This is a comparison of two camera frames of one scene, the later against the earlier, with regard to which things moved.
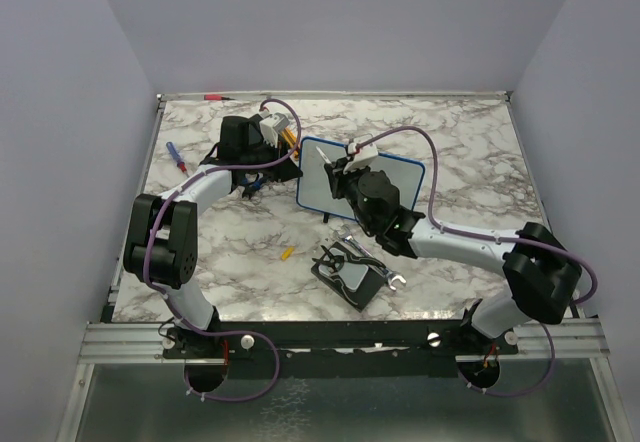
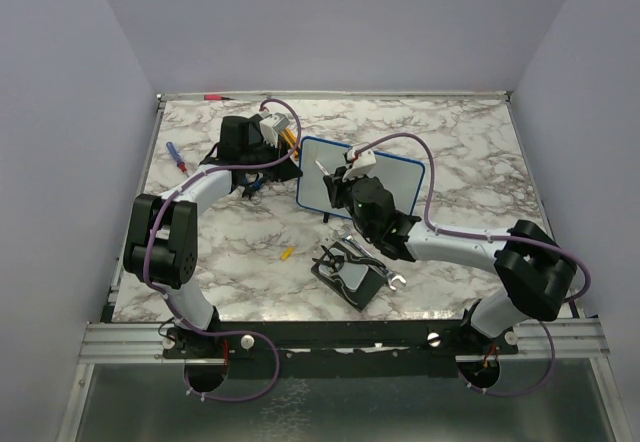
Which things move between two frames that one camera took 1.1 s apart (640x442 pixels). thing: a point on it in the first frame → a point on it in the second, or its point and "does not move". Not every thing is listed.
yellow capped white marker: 325,158 → 322,168
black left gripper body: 264,155 does not move
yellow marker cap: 287,253 does not move
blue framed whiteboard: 314,190 does not move
